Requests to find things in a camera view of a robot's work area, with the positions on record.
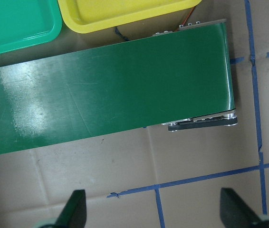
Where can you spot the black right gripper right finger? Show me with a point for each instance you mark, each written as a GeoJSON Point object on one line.
{"type": "Point", "coordinates": [235, 213]}

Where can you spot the yellow plastic tray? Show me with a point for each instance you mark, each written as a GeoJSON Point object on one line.
{"type": "Point", "coordinates": [86, 16]}

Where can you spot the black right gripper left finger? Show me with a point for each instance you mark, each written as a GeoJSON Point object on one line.
{"type": "Point", "coordinates": [74, 213]}

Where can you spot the green conveyor belt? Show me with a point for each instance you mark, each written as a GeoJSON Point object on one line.
{"type": "Point", "coordinates": [180, 79]}

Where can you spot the green plastic tray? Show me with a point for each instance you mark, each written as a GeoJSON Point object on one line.
{"type": "Point", "coordinates": [26, 23]}

